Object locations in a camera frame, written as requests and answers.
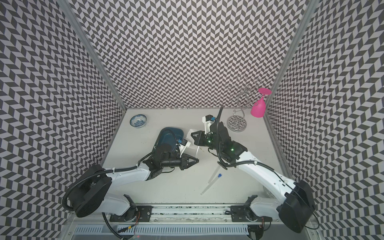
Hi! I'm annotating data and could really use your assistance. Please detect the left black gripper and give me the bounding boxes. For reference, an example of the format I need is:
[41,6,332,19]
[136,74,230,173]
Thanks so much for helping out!
[161,153,200,171]

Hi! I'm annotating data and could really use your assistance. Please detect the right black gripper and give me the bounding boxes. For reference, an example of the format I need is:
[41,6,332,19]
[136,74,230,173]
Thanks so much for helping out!
[190,130,222,152]

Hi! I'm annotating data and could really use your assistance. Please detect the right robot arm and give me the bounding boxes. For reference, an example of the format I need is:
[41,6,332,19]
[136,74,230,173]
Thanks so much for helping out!
[188,120,316,233]

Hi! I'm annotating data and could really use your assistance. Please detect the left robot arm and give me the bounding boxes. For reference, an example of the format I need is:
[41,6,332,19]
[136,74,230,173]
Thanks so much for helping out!
[62,144,199,222]

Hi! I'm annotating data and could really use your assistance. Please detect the teal plastic tray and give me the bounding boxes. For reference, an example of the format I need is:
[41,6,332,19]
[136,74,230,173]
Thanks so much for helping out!
[153,127,184,153]

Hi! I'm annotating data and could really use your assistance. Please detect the blue white ceramic bowl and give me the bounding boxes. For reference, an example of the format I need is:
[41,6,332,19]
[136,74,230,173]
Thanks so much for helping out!
[130,114,147,129]

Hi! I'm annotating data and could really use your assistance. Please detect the pink plastic wine glass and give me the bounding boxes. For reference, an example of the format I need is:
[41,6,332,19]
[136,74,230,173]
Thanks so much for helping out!
[251,88,272,118]

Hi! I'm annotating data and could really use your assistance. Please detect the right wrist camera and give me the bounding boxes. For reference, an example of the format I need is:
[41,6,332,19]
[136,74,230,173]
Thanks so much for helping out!
[202,115,216,135]

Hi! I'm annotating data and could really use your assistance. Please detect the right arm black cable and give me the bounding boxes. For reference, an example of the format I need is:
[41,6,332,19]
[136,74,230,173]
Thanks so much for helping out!
[215,106,225,163]

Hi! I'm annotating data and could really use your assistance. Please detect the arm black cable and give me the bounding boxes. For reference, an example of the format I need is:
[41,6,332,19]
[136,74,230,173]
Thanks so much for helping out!
[136,128,181,166]
[215,106,225,163]

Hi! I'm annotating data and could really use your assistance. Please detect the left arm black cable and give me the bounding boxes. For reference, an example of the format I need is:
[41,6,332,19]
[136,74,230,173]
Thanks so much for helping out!
[136,128,181,166]

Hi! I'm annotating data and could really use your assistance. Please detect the chrome wire glass rack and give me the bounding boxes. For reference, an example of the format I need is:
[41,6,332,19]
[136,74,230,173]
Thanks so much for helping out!
[227,75,259,133]

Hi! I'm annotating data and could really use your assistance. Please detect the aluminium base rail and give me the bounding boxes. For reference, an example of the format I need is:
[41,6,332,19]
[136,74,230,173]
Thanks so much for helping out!
[59,204,323,240]

